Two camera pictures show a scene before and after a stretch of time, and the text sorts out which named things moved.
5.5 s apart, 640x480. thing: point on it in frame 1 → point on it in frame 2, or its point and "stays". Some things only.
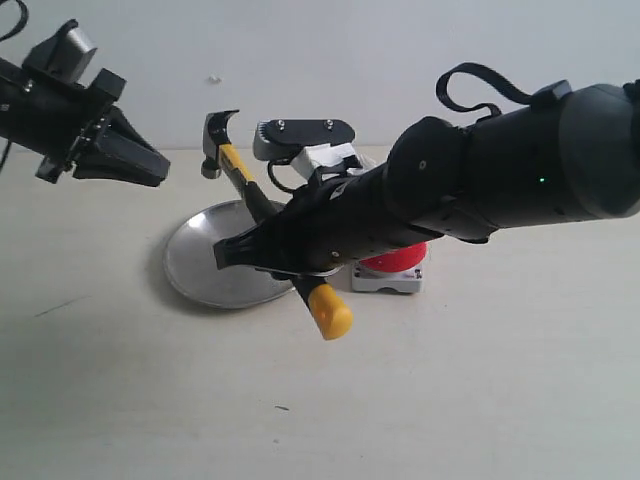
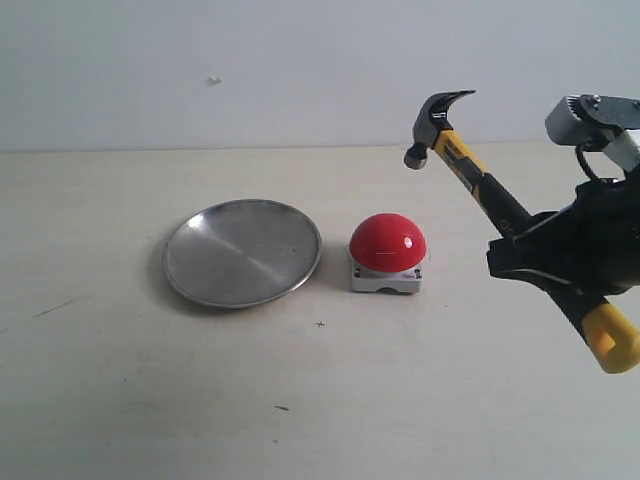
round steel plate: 192,269 stays
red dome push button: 400,270 stays
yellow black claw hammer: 329,311 → 610,332
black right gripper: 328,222 → 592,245
